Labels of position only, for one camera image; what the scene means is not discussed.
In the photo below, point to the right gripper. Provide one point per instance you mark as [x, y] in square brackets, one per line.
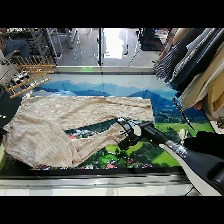
[125, 127]

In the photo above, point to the beige knitted garment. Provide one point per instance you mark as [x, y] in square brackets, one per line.
[43, 133]

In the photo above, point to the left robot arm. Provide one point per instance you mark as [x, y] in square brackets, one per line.
[8, 106]

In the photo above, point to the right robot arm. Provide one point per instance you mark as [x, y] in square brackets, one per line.
[196, 163]

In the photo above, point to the grey striped garment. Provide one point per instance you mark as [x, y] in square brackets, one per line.
[173, 60]

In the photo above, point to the cream garment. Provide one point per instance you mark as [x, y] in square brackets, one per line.
[203, 90]

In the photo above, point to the silver frame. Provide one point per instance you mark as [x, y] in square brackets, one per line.
[83, 186]

